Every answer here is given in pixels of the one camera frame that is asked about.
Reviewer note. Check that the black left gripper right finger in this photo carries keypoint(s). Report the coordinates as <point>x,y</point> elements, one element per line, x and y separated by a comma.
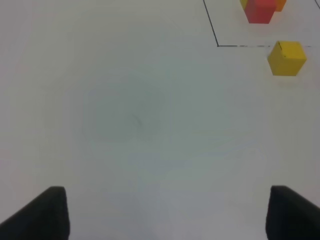
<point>290,216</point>

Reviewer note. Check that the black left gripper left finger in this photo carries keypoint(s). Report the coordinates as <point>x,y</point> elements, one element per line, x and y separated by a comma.
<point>46,217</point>

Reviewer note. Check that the red template block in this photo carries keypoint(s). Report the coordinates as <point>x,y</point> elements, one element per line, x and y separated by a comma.
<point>260,11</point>

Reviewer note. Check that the orange template block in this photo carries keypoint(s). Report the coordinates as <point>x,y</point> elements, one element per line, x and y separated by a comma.
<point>280,5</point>

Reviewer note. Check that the yellow template block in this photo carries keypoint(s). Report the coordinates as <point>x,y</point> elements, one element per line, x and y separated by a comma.
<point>243,4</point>

